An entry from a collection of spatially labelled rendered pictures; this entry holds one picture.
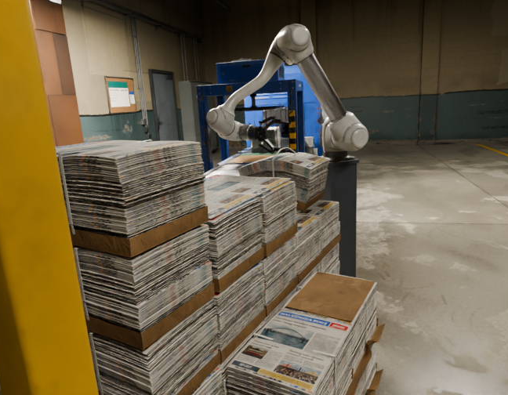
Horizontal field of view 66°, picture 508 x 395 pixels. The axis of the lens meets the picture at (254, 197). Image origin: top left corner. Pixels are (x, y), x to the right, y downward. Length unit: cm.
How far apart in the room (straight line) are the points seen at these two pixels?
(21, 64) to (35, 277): 25
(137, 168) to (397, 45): 1059
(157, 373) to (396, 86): 1056
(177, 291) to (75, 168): 39
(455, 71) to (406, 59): 124
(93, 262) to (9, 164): 54
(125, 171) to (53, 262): 35
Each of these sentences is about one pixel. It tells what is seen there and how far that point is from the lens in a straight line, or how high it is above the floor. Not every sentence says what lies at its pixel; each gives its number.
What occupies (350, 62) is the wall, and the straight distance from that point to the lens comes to 1117.
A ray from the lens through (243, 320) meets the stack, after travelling 137.
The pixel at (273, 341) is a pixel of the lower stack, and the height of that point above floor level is 60.
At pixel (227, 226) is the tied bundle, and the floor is 102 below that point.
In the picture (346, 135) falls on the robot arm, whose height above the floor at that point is 117.
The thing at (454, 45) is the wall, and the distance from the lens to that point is 1149.
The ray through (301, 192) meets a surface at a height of 93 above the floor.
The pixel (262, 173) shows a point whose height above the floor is 101.
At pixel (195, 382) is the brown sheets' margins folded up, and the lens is 123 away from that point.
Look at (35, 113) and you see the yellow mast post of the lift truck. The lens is 54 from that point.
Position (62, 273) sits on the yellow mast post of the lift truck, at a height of 118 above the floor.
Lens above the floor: 138
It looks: 14 degrees down
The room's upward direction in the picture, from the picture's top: 3 degrees counter-clockwise
